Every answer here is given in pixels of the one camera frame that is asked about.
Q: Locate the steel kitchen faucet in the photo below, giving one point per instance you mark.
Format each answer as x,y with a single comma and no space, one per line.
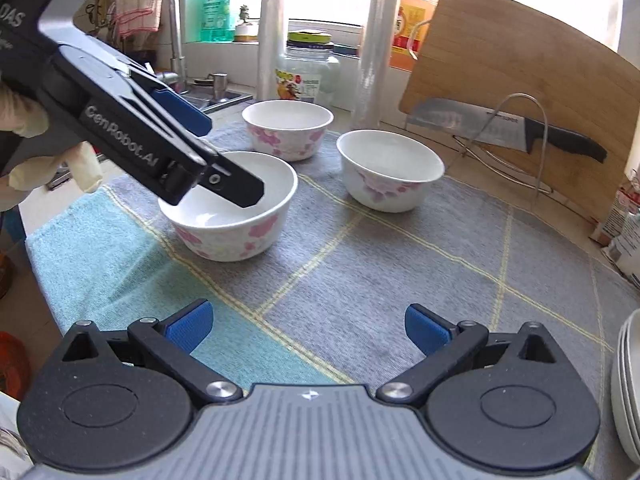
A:
175,35

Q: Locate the green dish soap bottle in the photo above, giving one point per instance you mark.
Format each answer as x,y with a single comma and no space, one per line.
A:
217,5

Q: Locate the person's left hand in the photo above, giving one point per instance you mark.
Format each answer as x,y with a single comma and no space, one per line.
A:
75,170

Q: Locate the white red-print bag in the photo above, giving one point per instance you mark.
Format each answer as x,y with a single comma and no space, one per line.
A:
617,205

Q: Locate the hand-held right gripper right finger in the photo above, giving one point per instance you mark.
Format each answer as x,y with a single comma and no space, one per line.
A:
430,330

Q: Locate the clear plastic wrap roll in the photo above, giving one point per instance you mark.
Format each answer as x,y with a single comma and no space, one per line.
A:
272,45
377,45

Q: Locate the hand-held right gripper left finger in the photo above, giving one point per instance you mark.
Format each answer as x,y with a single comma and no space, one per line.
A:
190,327

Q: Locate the pink checked dish towel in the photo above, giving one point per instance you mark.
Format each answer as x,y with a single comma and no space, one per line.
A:
137,10

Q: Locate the steel sink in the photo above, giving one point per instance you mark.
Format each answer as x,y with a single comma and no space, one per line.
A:
225,102

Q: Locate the white pink-flower bowl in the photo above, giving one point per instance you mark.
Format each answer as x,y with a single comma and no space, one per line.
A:
235,230
390,180
285,135

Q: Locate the orange round object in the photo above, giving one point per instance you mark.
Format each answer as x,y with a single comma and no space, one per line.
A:
12,365

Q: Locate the glass jar with dark lid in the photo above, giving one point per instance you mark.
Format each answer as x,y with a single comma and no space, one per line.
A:
310,75

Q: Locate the orange cardboard box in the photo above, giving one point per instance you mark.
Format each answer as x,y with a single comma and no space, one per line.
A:
410,30

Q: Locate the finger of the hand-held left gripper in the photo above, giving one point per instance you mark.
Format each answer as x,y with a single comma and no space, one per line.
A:
235,185
182,112

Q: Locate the wooden cutting board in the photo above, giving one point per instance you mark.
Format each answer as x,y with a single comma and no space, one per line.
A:
500,60

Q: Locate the grey checked table cloth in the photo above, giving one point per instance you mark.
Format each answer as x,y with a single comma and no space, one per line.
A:
400,285

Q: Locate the small plant figurine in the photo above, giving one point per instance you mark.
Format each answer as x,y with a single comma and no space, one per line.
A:
243,20

